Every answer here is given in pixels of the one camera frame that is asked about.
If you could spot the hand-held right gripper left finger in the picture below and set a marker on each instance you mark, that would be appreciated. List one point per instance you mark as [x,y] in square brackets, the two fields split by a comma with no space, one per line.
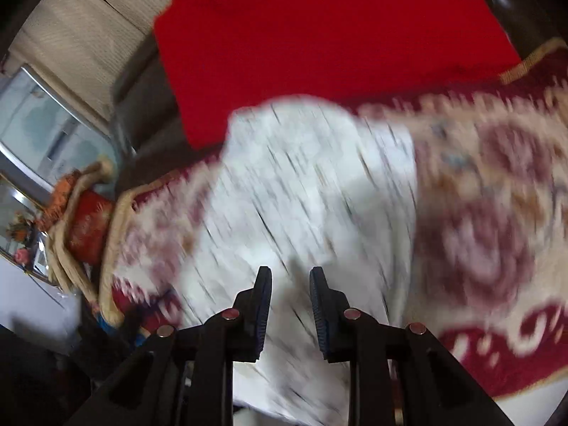
[262,315]

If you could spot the red blanket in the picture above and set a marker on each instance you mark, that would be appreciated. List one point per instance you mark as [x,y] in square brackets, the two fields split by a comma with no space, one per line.
[333,31]

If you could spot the orange patterned cloth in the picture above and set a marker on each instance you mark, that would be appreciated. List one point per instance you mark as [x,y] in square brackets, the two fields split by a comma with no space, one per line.
[60,195]

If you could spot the red gold-print cushion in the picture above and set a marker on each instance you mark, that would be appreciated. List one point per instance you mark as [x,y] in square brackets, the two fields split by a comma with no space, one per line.
[88,226]

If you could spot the beige curtain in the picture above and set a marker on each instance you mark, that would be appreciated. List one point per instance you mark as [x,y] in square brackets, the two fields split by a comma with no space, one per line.
[66,31]

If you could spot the floral maroon beige blanket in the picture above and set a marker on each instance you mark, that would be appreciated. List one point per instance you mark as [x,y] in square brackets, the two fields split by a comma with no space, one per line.
[479,186]

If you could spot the white crackle-print garment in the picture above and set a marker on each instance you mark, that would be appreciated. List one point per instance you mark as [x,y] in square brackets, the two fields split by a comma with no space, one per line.
[310,186]

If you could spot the window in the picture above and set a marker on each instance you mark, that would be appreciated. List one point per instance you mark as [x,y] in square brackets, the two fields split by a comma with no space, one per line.
[40,128]

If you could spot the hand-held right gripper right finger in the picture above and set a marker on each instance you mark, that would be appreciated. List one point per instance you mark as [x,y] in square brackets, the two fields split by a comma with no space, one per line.
[318,315]

